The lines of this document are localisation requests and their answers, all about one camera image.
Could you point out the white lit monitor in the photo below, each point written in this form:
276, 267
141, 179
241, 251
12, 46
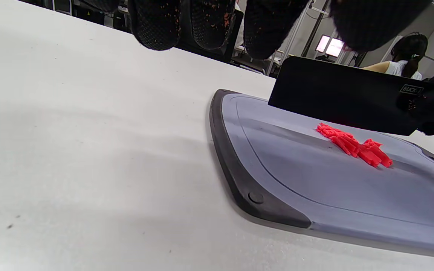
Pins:
332, 47

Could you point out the person's left hand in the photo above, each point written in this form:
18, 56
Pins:
266, 26

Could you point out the grey cutting board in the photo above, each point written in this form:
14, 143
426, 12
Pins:
315, 188

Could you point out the black mesh office chair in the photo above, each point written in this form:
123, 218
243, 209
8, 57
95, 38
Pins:
209, 54

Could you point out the pile of red plasticine strips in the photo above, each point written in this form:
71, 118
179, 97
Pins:
352, 145

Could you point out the black cleaver knife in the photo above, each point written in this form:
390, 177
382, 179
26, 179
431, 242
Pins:
333, 98

